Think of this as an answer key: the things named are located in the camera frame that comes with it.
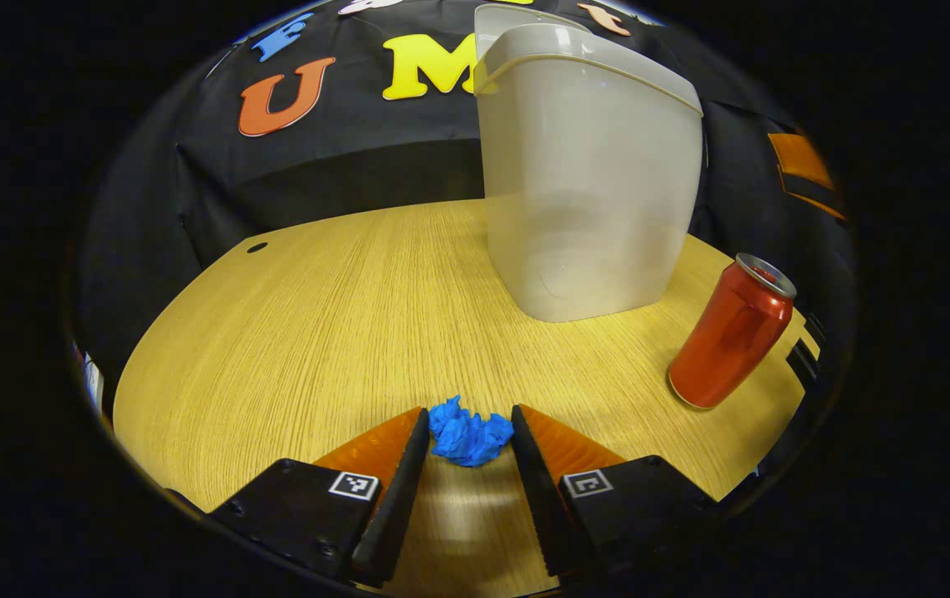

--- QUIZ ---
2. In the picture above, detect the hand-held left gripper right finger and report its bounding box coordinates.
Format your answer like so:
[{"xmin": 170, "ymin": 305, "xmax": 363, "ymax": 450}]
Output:
[{"xmin": 511, "ymin": 404, "xmax": 721, "ymax": 582}]

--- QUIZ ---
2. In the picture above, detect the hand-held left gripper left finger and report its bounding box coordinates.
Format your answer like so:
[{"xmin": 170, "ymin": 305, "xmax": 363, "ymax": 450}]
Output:
[{"xmin": 208, "ymin": 406, "xmax": 431, "ymax": 589}]

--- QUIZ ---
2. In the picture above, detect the blue paper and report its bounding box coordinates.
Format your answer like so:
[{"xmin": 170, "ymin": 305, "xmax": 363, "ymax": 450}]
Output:
[{"xmin": 428, "ymin": 395, "xmax": 516, "ymax": 468}]

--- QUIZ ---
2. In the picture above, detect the red pop can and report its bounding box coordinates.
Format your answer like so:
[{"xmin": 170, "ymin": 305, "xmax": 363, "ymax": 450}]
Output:
[{"xmin": 667, "ymin": 252, "xmax": 798, "ymax": 411}]

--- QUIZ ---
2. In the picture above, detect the white desktop garbage bin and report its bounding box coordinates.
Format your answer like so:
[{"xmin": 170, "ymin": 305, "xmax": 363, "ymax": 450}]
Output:
[{"xmin": 473, "ymin": 3, "xmax": 705, "ymax": 324}]

